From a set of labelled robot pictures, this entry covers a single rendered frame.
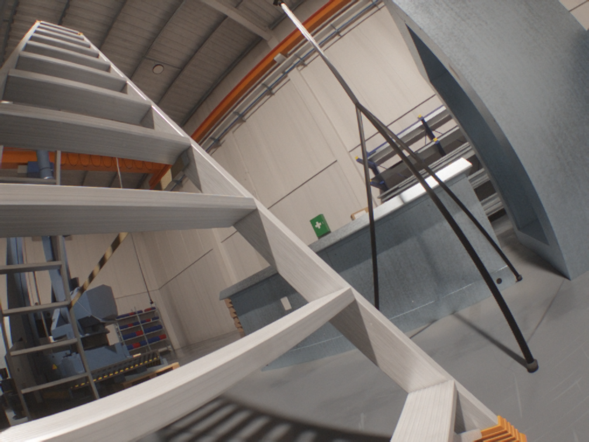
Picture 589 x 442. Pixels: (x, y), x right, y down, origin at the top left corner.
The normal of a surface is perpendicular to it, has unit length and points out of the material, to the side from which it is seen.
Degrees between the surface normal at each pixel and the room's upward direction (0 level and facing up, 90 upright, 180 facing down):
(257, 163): 90
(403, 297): 90
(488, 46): 90
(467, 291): 90
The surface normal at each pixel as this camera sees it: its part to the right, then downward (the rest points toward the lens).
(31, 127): 0.40, 0.89
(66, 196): 0.76, -0.46
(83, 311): 0.22, -0.33
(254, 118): -0.56, 0.05
